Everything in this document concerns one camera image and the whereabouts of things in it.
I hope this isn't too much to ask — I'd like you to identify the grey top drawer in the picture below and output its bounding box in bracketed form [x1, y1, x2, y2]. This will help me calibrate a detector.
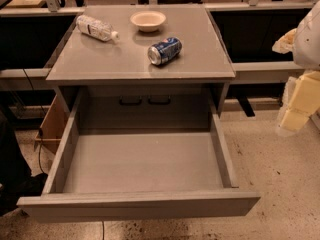
[18, 88, 260, 223]

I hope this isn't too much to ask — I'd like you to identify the grey drawer cabinet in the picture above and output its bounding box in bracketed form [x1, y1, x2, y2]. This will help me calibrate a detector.
[48, 5, 235, 133]

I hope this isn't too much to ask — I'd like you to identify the black shoe and leg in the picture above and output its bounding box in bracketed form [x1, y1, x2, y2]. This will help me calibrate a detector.
[0, 114, 47, 216]

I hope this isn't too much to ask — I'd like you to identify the clear plastic water bottle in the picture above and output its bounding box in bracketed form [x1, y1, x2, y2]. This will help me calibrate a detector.
[76, 15, 119, 42]

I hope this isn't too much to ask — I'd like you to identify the white paper bowl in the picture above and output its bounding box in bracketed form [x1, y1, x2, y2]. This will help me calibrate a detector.
[130, 11, 166, 33]

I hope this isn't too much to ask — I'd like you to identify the brown cardboard box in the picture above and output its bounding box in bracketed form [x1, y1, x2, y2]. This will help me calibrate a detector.
[35, 96, 67, 154]

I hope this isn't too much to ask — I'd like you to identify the blue soda can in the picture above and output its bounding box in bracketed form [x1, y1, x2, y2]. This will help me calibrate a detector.
[147, 37, 182, 65]

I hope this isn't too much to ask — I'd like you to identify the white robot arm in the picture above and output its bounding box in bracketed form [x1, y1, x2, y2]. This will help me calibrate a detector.
[272, 1, 320, 136]

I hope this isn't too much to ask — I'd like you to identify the black floor cable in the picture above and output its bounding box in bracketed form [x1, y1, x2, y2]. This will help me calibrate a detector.
[21, 68, 46, 175]

